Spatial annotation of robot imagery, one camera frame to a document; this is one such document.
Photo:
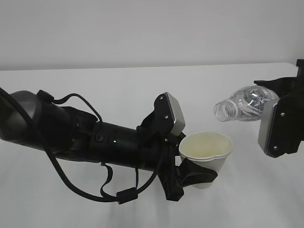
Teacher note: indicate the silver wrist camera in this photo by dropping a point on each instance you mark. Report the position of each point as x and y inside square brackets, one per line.
[168, 114]
[266, 127]

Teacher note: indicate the clear green-label water bottle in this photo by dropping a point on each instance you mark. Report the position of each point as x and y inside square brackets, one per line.
[245, 105]

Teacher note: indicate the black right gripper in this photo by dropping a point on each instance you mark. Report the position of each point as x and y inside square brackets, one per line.
[293, 88]

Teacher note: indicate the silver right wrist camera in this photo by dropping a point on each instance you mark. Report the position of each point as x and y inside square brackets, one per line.
[266, 127]

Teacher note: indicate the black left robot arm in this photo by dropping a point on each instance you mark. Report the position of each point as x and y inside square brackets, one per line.
[41, 122]

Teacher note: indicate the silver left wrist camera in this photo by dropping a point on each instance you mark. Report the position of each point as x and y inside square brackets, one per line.
[168, 114]

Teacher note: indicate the white paper cup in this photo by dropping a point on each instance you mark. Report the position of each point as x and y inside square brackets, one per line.
[206, 149]

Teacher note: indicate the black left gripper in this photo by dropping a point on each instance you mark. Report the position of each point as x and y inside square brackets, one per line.
[164, 148]

